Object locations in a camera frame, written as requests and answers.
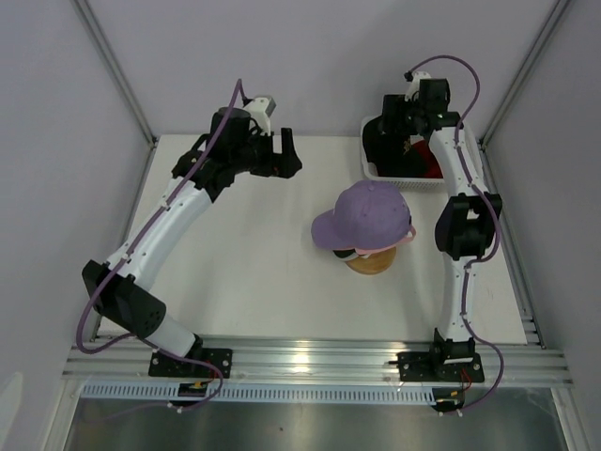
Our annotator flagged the black gold-logo cap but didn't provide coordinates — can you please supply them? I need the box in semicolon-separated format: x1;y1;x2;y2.
362;117;424;178

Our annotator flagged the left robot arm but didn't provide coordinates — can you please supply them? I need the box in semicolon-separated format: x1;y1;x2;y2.
82;107;302;377

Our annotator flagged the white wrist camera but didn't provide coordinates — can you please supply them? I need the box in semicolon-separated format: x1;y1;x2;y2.
404;70;431;101
243;96;276;135

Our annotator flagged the right aluminium corner post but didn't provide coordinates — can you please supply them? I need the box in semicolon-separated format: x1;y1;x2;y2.
479;0;574;151

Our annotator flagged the white slotted cable duct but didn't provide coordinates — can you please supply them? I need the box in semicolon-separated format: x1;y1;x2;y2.
81;381;464;406

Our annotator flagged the aluminium mounting rail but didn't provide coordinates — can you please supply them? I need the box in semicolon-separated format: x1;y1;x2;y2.
62;336;573;388

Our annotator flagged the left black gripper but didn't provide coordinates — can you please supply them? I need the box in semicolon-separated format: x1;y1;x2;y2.
231;126;301;179

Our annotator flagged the aluminium corner post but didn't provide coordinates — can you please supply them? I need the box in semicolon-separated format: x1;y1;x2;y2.
69;0;157;148
479;0;574;151

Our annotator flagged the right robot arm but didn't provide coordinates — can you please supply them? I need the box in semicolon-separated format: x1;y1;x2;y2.
379;71;502;380

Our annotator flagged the pink baseball cap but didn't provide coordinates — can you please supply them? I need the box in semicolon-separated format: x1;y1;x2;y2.
354;225;417;256

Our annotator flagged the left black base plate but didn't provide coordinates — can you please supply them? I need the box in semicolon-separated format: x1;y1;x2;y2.
147;348;234;379

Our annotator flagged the red baseball cap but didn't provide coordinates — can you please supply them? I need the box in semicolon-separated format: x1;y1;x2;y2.
413;140;443;179

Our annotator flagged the purple LA baseball cap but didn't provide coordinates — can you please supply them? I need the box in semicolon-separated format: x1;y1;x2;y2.
311;180;416;254

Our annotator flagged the white plastic basket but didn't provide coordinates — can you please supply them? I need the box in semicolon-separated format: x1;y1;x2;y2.
360;115;485;193

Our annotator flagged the wooden hat stand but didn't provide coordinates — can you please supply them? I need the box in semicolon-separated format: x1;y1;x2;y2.
346;247;396;275

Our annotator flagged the white NY baseball cap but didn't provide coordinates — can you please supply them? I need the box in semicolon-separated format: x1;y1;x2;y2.
334;249;360;262

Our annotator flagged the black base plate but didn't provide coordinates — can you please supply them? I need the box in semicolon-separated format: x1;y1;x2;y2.
388;351;485;383
147;348;234;379

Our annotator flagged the left aluminium corner post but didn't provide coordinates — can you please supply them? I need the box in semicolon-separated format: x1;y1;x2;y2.
69;0;157;148

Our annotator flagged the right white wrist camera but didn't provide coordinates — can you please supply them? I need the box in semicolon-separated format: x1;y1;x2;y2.
404;70;431;101

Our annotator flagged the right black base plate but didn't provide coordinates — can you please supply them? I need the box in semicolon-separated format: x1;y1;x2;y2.
388;351;485;383

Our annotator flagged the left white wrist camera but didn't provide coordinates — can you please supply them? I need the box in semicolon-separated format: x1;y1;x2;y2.
243;96;276;135

